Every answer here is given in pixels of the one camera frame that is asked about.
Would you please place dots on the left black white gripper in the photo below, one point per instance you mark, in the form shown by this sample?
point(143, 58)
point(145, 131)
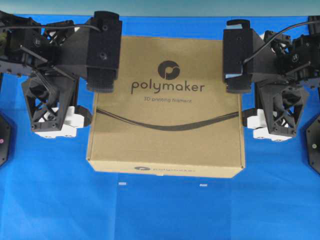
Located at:
point(52, 102)

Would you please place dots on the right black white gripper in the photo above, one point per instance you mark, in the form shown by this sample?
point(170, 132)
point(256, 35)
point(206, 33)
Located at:
point(278, 107)

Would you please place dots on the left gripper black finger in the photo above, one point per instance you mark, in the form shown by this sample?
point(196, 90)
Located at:
point(89, 48)

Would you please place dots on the brown Polymaker cardboard box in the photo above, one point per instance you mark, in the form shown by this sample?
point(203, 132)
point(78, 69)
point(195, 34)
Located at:
point(169, 113)

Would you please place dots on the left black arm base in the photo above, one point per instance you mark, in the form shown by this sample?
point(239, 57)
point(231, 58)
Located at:
point(5, 139)

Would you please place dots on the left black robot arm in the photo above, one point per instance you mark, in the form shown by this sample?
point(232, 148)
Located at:
point(54, 57)

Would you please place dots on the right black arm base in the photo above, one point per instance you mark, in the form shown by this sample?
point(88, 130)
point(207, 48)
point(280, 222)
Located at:
point(311, 144)

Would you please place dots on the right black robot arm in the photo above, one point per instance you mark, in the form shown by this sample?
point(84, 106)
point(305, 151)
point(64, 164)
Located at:
point(277, 69)

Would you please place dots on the left white tape marker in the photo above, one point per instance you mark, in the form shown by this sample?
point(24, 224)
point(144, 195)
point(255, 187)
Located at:
point(122, 183)

